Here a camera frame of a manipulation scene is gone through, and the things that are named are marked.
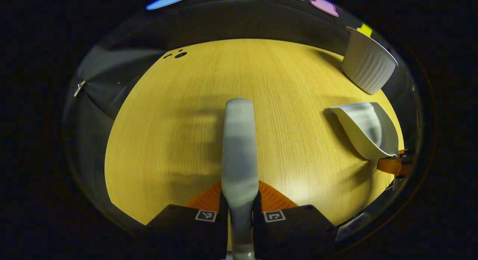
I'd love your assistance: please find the white plastic dustpan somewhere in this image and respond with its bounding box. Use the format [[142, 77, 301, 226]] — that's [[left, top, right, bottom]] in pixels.
[[329, 102, 400, 160]]

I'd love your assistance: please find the white ribbed garbage bin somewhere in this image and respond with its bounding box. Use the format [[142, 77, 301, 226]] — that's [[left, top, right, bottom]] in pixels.
[[341, 27, 398, 95]]

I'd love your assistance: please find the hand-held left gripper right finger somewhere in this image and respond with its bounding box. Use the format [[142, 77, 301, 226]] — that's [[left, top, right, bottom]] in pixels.
[[252, 180, 336, 258]]

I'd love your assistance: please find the small white broom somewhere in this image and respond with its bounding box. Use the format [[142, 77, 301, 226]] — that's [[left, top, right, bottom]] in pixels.
[[221, 98, 259, 260]]

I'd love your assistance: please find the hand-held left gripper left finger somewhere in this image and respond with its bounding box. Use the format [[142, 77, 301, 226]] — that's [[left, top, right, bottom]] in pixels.
[[144, 182, 228, 259]]

